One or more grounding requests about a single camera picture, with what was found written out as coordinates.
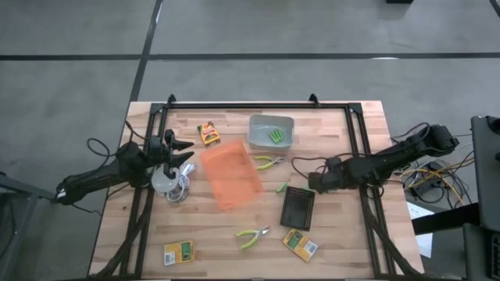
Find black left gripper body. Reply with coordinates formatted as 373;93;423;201
147;130;180;181

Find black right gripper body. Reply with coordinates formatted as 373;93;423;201
307;157;345;195

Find yellow red crayon box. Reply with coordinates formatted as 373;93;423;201
196;120;222;148

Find black plastic mesh basket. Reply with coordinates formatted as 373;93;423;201
279;185;316;233

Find orange translucent plastic bin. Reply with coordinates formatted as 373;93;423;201
199;139;265;212

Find green handled pliers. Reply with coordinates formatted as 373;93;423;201
252;155;288;172
234;225;272;251

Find yellow green crayon box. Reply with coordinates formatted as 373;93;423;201
162;239;196;268
282;227;320;264

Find white dome lamp wooden base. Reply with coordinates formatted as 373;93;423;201
150;166;181;195

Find white paper sheet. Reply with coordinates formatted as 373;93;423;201
405;201;434;259

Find black workstation desk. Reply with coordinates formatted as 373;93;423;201
410;202;500;281

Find grey metal stand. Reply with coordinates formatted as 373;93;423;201
0;171;63;281

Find black computer monitor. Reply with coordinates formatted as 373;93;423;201
470;115;500;235

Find white coiled power cable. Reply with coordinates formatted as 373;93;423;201
163;161;198;205

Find black floor cable bundle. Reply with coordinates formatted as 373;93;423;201
402;148;476;206

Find yellow floor cable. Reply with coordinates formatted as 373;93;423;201
400;158;476;208

